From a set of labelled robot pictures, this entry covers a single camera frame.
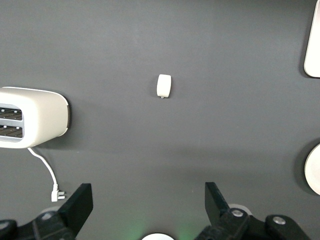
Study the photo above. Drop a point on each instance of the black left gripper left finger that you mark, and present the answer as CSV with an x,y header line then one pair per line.
x,y
75,207

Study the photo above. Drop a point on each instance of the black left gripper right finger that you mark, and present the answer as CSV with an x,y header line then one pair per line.
x,y
217,205

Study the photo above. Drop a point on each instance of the round cream speckled plate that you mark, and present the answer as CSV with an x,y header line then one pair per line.
x,y
313,170

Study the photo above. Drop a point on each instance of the white steamed bun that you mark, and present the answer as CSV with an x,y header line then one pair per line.
x,y
164,85

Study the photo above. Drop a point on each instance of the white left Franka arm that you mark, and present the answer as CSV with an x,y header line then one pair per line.
x,y
157,237

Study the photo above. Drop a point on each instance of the cream rectangular rabbit tray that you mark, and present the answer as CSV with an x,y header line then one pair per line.
x,y
313,45

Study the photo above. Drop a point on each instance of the white two-slot toaster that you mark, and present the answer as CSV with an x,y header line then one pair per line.
x,y
40,117

